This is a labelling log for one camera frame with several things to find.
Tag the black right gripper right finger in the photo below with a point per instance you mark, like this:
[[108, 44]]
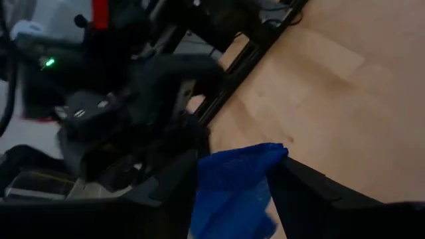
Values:
[[332, 219]]

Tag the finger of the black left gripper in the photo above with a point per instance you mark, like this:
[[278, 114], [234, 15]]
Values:
[[197, 136]]

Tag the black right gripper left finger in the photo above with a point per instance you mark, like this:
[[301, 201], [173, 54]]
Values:
[[99, 222]]

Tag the blue elastic bandage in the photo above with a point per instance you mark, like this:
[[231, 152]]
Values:
[[232, 186]]

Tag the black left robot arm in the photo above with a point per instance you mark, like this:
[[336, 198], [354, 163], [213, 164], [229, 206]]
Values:
[[172, 74]]

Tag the red upright object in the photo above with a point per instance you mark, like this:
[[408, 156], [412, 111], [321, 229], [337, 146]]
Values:
[[99, 13]]

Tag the white rounded object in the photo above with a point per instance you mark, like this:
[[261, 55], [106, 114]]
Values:
[[26, 28]]

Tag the black table edge frame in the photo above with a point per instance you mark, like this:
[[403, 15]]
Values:
[[255, 49]]

